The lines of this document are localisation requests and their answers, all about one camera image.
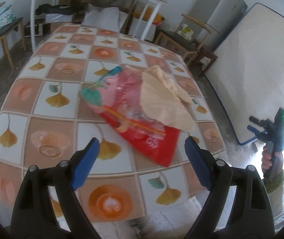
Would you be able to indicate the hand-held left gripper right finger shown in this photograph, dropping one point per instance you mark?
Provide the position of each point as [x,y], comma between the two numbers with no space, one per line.
[198,161]

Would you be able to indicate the wooden chair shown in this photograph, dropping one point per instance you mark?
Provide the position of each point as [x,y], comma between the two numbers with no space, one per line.
[181,42]
[4,34]

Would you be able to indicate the person's right hand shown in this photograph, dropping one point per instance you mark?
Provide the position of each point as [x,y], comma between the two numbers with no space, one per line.
[264,159]

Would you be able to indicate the patterned tablecloth table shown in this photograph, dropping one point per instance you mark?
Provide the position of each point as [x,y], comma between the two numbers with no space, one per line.
[57,129]

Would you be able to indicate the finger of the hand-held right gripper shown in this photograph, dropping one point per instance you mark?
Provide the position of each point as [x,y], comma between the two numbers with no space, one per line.
[258,121]
[254,130]

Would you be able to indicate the small brown table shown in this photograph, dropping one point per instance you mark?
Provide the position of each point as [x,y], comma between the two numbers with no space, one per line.
[209,57]

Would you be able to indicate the white mattress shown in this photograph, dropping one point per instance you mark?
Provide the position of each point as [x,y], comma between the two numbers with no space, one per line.
[256,67]

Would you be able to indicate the red plastic bag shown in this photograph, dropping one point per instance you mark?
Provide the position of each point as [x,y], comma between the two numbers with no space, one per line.
[156,149]

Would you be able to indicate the white bedding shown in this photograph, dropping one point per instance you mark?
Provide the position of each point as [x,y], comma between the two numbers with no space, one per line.
[107,17]

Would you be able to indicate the person's right forearm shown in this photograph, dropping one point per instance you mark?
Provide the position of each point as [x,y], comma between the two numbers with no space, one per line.
[276,204]

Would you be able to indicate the grey refrigerator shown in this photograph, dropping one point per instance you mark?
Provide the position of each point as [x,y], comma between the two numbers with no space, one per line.
[219,12]

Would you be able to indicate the black bag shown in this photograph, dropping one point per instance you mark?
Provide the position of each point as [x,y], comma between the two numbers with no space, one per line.
[57,8]

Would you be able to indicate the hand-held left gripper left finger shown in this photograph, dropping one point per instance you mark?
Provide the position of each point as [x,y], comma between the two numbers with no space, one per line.
[85,164]

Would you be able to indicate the beige cloth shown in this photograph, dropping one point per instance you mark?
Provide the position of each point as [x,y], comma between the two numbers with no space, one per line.
[161,99]

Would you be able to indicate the white and green container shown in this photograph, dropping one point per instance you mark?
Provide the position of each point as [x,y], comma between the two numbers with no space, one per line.
[184,29]

